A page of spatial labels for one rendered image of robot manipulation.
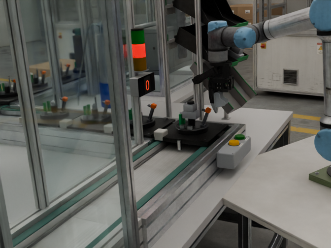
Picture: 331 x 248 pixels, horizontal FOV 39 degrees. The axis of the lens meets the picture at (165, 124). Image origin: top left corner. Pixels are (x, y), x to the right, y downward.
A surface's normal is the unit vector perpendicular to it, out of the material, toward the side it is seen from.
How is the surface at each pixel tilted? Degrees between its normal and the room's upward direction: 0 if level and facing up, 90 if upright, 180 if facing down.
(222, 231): 0
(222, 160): 90
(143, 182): 0
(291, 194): 0
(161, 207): 90
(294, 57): 90
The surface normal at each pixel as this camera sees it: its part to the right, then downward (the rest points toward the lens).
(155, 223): 0.89, 0.09
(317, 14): -0.73, 0.13
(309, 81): -0.58, 0.28
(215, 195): -0.06, -0.95
